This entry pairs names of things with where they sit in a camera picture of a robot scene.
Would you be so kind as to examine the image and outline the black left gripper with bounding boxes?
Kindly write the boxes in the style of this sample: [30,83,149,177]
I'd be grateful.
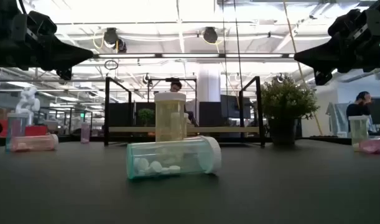
[0,11,94,81]

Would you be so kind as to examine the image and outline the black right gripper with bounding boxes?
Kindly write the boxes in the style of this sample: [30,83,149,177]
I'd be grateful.
[294,9,380,86]

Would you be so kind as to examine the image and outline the pink pill bottle white cap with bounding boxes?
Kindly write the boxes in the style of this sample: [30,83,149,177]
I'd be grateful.
[80,121,91,144]
[358,136,380,154]

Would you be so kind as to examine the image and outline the yellow pill bottle white cap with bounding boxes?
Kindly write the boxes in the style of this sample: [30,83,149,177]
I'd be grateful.
[180,111,190,139]
[154,92,187,142]
[348,115,370,152]

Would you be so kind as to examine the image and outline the teal pill bottle white cap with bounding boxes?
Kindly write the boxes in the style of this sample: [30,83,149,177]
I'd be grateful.
[6,113,29,151]
[126,136,222,180]

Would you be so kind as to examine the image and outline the orange pill bottle white cap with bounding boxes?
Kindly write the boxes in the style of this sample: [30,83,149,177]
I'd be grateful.
[10,134,59,152]

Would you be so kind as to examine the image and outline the potted green plant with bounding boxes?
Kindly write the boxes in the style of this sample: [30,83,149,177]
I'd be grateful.
[259,73,320,146]

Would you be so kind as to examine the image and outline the white humanoid robot figure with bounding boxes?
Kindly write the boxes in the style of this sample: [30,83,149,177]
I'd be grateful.
[14,86,41,127]

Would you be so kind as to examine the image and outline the grey draped cloth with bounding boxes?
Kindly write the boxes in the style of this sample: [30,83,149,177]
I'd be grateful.
[325,101,349,138]

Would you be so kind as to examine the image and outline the person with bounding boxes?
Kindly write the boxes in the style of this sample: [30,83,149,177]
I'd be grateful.
[346,91,373,133]
[169,80,198,127]

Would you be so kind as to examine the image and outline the red storage crates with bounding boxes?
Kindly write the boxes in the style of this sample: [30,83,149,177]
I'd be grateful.
[0,124,49,138]

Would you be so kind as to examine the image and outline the black partition panel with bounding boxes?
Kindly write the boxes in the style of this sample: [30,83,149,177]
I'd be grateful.
[198,101,221,128]
[108,101,156,128]

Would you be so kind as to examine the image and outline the small green plant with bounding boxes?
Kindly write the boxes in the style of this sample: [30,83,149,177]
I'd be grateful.
[137,108,155,126]

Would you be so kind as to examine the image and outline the long ceiling light bar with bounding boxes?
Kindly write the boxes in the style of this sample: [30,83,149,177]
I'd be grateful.
[93,52,295,59]

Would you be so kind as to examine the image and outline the orange extension cord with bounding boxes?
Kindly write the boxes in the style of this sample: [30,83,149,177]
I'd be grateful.
[282,0,323,136]

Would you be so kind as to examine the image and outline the black hanging ring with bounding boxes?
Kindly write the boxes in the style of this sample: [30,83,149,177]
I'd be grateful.
[104,59,119,71]

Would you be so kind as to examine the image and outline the black ceiling cable reel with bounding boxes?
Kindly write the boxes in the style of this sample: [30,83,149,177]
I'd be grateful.
[202,26,219,44]
[102,27,127,54]

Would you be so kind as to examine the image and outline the black hanging cable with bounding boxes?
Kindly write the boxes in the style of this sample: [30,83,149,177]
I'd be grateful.
[233,0,243,103]
[221,0,228,103]

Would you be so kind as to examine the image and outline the black metal frame rig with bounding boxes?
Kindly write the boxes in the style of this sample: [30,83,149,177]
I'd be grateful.
[147,77,198,103]

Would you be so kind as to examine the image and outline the wooden shelf black metal frame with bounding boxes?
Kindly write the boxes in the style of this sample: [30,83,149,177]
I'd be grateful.
[104,76,266,147]

